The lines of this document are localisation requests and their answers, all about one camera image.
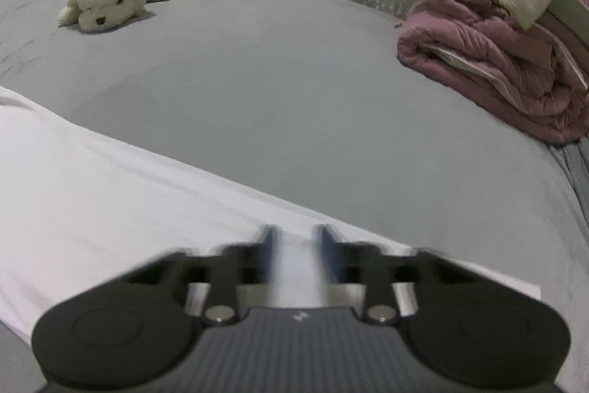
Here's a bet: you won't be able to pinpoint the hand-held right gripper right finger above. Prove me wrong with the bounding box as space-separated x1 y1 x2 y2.
314 225 480 327

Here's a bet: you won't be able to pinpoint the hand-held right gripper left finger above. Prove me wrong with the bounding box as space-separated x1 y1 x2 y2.
123 225 280 327

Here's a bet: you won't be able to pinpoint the white ribbed-waist shorts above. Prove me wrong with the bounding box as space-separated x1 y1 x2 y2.
0 85 543 348

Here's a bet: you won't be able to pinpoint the mauve folded quilt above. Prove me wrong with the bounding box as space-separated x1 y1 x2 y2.
396 0 589 145

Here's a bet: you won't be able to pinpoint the grey quilted blanket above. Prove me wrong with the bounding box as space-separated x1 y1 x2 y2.
545 137 589 246

